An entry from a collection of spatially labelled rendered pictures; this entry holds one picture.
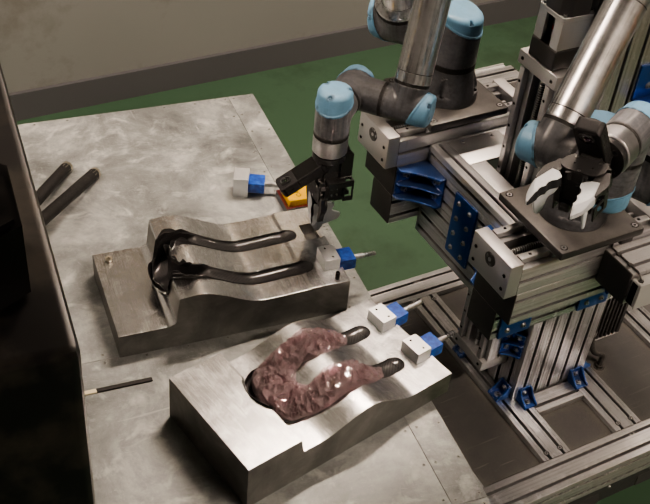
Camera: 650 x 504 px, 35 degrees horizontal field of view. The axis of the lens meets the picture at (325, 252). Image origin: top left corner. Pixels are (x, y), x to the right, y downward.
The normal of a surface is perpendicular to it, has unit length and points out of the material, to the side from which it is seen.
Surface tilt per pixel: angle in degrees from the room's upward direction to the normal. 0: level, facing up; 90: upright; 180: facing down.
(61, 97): 90
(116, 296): 0
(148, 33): 90
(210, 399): 0
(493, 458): 0
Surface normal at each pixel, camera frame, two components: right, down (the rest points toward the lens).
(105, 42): 0.47, 0.61
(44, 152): 0.08, -0.76
